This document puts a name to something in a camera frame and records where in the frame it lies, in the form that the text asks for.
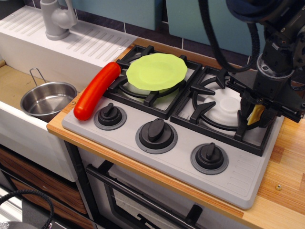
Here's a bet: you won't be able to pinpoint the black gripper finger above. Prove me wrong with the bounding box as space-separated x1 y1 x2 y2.
237 92 256 130
258 107 278 128

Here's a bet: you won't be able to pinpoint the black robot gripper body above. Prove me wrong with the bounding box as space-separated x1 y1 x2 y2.
230 71 305 123

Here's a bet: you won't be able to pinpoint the yellow toy cheese wedge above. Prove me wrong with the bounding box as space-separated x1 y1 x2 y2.
247 104 265 125

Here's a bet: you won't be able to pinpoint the red toy sausage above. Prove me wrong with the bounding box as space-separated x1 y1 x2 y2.
73 62 121 121

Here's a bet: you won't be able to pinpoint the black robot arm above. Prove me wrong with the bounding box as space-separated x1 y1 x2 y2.
226 0 305 127

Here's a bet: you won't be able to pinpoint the light green plastic plate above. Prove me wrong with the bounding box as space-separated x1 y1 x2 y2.
126 53 188 91

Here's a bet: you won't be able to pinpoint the small steel pot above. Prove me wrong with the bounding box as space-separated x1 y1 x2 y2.
20 74 78 123

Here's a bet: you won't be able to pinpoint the white toy sink unit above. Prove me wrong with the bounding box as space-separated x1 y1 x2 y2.
0 6 136 182

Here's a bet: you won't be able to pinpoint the white right burner disc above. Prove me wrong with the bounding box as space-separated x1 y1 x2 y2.
197 82 241 127

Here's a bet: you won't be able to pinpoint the right black burner grate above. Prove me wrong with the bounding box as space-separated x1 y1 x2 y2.
171 67 284 156

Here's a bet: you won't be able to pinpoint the black burner grate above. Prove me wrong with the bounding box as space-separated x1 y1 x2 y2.
171 67 284 156
105 45 203 119

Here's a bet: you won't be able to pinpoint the right black stove knob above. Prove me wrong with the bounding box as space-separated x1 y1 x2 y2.
191 143 229 175

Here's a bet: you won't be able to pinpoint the black stove knob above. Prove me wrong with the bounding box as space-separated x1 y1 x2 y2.
94 103 127 131
191 143 229 175
135 118 178 154

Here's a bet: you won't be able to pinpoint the grey toy stove top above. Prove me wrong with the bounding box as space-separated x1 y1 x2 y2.
62 45 283 209

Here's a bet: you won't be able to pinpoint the left black burner grate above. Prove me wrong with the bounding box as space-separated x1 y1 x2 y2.
105 45 203 119

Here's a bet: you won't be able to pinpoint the middle black stove knob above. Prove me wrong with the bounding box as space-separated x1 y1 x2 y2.
135 118 178 154

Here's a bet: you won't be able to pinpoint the left black stove knob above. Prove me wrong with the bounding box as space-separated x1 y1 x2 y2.
94 103 127 131

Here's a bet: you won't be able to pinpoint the grey toy faucet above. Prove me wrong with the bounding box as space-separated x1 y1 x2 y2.
40 0 77 41

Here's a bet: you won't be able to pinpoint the wooden drawer fronts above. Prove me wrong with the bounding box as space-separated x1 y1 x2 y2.
0 146 94 229

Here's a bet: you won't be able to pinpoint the black braided cable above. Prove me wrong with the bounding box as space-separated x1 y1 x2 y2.
198 0 260 73

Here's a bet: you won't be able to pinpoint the teal wall cabinet left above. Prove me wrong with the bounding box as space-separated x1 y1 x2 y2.
72 0 163 30

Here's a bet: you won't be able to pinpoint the oven door with black handle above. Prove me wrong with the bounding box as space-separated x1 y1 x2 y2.
86 161 241 229

